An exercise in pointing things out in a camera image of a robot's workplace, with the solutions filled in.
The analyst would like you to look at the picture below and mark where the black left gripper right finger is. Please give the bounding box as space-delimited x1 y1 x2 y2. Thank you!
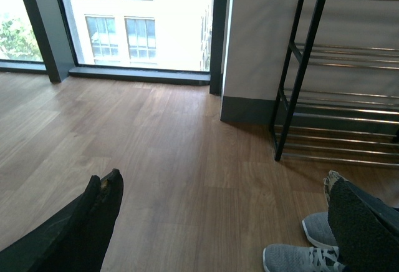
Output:
324 170 398 271

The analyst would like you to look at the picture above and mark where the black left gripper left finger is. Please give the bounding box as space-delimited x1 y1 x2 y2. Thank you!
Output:
1 169 123 271

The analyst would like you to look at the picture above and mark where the grey sneaker navy collar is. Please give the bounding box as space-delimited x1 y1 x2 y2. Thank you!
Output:
262 244 347 272

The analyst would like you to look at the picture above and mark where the black metal shoe rack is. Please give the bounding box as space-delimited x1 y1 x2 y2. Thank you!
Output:
269 0 398 168

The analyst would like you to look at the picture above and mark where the dark window frame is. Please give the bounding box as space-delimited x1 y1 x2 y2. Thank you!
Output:
1 0 227 94

